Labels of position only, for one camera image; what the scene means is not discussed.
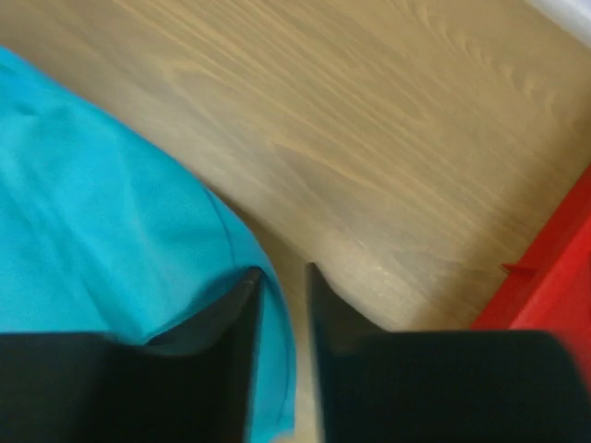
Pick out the red plastic bin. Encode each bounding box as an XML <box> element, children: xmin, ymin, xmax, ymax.
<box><xmin>471</xmin><ymin>169</ymin><xmax>590</xmax><ymax>377</ymax></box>

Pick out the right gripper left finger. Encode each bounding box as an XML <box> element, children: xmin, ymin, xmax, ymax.
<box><xmin>1</xmin><ymin>268</ymin><xmax>263</xmax><ymax>442</ymax></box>

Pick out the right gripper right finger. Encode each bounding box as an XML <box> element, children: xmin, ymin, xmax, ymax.
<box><xmin>307</xmin><ymin>263</ymin><xmax>590</xmax><ymax>442</ymax></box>

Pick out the teal blue t shirt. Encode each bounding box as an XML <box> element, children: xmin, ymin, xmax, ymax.
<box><xmin>1</xmin><ymin>50</ymin><xmax>296</xmax><ymax>442</ymax></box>

